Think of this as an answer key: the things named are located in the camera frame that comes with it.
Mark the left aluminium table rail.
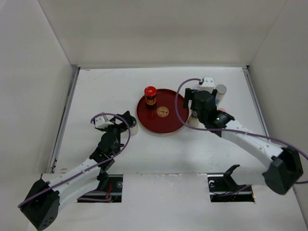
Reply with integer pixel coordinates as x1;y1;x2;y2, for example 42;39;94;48
45;64;80;173

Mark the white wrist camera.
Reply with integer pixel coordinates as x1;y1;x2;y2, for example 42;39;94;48
196;77;216;93
94;115;113;129

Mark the right aluminium table rail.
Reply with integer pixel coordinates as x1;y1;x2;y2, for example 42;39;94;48
242;66;269;135

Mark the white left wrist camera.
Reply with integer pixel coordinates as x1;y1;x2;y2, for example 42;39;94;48
94;115;113;129

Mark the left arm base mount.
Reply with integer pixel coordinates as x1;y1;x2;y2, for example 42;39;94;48
77;172;124;203

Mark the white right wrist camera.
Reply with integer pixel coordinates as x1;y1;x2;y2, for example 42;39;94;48
196;77;216;93

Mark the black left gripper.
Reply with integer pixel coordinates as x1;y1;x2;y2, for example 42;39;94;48
101;111;132;142

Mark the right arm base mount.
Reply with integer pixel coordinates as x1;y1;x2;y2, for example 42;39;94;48
207;165;255;203

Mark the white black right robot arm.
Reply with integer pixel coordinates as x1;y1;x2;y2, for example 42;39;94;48
183;88;303;195

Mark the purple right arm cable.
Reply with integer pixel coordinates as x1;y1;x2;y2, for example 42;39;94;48
175;77;308;184

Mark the aluminium table rail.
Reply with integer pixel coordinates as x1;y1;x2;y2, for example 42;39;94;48
242;66;269;135
45;64;80;173

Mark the pink cap spice bottle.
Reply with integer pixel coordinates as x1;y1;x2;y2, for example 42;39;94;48
218;109;227;114

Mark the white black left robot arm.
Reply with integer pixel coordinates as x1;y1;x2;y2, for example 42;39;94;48
18;111;137;231

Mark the silver cap blue band bottle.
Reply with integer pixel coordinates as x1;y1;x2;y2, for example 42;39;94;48
215;84;227;106

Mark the round red lacquer tray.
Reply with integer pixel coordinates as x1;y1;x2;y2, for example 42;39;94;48
136;89;190;134

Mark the small black cap bottle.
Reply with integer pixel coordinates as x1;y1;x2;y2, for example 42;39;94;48
187;115;199;128

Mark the red lid chili sauce jar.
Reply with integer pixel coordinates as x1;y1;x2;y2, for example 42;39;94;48
144;86;157;108

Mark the white cap spice bottle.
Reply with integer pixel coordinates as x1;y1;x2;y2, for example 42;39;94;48
130;121;139;136

